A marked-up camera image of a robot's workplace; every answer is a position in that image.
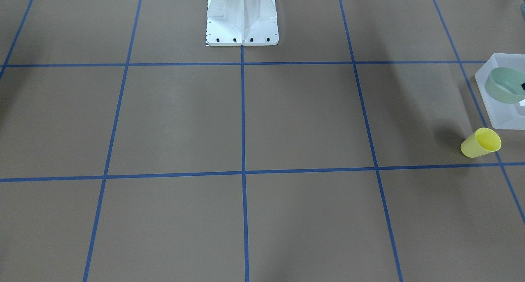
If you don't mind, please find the green ceramic bowl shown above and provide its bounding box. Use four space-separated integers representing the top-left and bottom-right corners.
484 67 525 103

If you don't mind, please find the translucent plastic storage box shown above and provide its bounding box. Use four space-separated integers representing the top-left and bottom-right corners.
475 53 525 130

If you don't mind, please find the yellow plastic cup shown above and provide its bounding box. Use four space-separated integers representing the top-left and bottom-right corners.
461 127 502 158

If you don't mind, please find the white pillar mount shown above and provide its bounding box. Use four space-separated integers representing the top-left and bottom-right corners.
205 0 279 46

